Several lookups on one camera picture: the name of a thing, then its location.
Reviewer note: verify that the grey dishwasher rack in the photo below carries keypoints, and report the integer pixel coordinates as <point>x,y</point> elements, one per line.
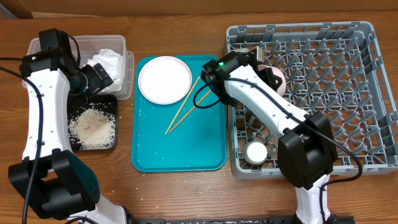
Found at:
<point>336,68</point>

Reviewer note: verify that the white napkin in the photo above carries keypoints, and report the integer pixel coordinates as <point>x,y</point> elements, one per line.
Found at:
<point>112,62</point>

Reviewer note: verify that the small white pink plate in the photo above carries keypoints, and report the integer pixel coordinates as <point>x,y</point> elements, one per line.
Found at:
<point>273,77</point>

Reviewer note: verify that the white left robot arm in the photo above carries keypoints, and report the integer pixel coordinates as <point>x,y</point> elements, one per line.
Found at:
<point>54,182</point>

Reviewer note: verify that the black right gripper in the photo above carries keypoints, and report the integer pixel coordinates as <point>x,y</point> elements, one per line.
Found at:
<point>268,73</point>

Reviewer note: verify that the teal plastic tray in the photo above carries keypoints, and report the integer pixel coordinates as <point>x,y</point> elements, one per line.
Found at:
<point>198,143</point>

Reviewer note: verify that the white paper cup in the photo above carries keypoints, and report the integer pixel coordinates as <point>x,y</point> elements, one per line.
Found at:
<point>255,153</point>

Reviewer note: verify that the wooden chopstick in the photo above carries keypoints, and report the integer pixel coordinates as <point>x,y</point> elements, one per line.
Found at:
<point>182,105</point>
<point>191,109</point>

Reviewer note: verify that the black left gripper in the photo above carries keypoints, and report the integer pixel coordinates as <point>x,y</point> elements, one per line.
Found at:
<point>98,81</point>

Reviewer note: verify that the pile of rice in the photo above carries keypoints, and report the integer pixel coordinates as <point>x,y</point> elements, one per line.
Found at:
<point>93,129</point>

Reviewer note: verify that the large white pink plate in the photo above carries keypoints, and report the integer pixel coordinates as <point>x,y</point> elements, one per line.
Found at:
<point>164,80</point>

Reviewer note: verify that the clear plastic waste bin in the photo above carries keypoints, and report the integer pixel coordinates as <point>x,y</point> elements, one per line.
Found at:
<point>102,43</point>

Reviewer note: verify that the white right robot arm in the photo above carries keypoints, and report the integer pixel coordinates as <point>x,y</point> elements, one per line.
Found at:
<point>306,146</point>

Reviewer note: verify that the black food waste tray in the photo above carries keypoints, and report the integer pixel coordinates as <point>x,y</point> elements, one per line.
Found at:
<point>106,103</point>

